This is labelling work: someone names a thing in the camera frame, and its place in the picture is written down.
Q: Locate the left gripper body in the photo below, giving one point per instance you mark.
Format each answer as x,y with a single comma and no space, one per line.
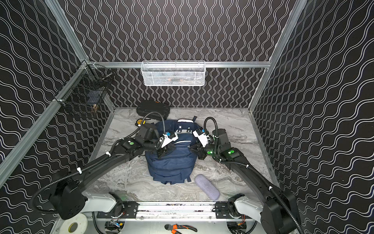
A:
159,148

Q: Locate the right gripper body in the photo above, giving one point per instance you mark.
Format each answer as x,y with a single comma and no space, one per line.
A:
202,151

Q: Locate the navy blue backpack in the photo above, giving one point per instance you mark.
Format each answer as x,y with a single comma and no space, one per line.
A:
174,165

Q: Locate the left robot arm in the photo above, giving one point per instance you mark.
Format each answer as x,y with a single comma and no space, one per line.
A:
64,196

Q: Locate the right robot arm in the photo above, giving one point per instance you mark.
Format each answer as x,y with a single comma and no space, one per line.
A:
220,149

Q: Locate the black zippered case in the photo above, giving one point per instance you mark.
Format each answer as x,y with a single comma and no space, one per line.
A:
148,106

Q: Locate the purple glasses case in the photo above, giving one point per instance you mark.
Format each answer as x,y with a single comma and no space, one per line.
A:
207,187

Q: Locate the yellow black tape measure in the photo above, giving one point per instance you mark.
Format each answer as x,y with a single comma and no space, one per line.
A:
139,122

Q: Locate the white tape roll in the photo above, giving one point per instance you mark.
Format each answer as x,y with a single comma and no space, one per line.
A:
75,225

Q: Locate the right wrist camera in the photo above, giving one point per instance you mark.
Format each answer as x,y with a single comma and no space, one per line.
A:
201,136

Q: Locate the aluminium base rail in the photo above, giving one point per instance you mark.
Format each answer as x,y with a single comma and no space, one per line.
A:
175,210

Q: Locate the orange handled pliers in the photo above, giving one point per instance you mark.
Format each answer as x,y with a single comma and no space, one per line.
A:
176,227

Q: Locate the black wire basket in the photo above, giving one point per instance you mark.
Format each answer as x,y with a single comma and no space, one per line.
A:
86,97

